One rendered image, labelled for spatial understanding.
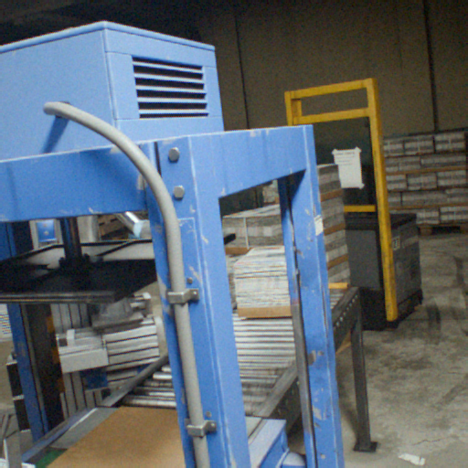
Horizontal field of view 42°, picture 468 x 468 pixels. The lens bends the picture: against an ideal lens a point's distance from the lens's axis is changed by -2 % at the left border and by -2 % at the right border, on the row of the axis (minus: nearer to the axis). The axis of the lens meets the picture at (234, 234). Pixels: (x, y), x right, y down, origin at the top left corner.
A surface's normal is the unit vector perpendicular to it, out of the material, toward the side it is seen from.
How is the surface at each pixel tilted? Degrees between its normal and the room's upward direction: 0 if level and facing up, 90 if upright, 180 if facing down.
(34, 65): 90
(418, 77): 90
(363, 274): 90
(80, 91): 90
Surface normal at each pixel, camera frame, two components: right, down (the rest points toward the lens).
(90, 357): 0.23, 0.12
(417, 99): -0.36, 0.18
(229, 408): 0.92, -0.05
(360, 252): -0.62, 0.19
